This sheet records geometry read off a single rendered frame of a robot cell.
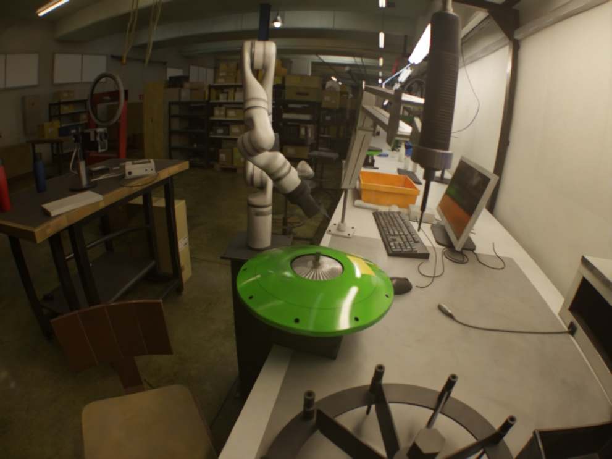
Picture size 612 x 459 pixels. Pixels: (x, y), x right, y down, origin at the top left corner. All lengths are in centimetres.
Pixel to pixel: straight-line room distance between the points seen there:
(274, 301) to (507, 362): 56
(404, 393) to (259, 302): 29
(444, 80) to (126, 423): 101
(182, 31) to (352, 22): 544
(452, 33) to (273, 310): 47
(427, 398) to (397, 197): 127
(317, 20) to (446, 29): 905
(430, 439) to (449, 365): 40
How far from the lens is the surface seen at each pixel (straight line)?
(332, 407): 50
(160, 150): 758
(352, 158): 97
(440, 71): 37
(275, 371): 63
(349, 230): 125
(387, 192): 164
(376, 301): 57
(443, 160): 37
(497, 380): 74
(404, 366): 68
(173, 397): 98
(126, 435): 94
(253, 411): 57
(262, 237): 117
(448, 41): 38
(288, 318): 51
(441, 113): 37
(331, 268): 61
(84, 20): 942
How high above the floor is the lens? 139
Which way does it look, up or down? 23 degrees down
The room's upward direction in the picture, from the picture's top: 4 degrees clockwise
